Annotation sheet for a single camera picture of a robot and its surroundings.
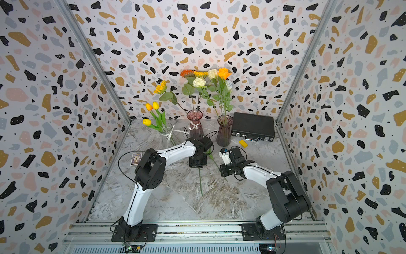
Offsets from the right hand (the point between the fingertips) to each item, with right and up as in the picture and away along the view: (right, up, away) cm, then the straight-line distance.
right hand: (220, 169), depth 92 cm
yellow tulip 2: (-38, +26, -10) cm, 47 cm away
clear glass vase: (-32, +17, +4) cm, 36 cm away
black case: (+25, +26, +22) cm, 42 cm away
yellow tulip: (-37, +36, -2) cm, 51 cm away
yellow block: (+17, +14, +18) cm, 28 cm away
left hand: (-10, 0, +4) cm, 11 cm away
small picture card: (-53, +5, +8) cm, 54 cm away
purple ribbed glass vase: (+2, +18, +9) cm, 20 cm away
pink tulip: (-12, -7, -1) cm, 14 cm away
